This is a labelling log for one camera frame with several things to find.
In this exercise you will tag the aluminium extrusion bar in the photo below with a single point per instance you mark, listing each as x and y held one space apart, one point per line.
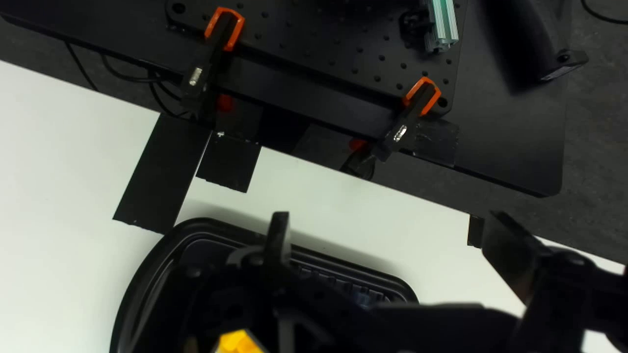
442 25

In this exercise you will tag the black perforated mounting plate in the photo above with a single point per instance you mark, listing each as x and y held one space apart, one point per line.
314 39

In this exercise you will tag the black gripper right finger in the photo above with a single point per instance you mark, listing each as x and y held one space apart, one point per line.
516 254

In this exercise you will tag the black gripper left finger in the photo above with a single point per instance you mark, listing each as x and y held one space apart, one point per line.
277 235

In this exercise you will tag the orange black clamp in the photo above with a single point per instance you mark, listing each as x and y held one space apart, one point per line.
222 29
422 94

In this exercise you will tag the black oval tray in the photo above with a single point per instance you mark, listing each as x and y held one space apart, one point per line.
149 294

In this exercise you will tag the yellow round object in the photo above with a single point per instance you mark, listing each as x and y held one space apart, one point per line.
236 343

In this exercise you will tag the black base platform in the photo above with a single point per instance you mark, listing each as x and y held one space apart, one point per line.
510 143

